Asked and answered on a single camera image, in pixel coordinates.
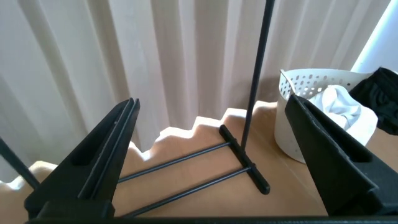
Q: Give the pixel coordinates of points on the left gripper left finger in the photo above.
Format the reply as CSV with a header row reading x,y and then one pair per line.
x,y
62,193

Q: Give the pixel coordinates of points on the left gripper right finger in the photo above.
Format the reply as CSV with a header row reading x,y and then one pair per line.
x,y
342,186

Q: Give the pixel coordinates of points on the white garment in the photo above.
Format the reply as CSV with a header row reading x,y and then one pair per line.
x,y
339,105

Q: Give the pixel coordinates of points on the white laundry basket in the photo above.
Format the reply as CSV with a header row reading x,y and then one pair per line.
x,y
287,137

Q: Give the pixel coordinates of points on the black clothes rack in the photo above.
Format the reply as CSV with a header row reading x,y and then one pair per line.
x,y
259,62

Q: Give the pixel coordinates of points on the black garment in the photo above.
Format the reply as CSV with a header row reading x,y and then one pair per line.
x,y
379,96

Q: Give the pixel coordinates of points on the beige curtain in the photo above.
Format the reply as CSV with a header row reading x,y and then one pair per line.
x,y
93,46

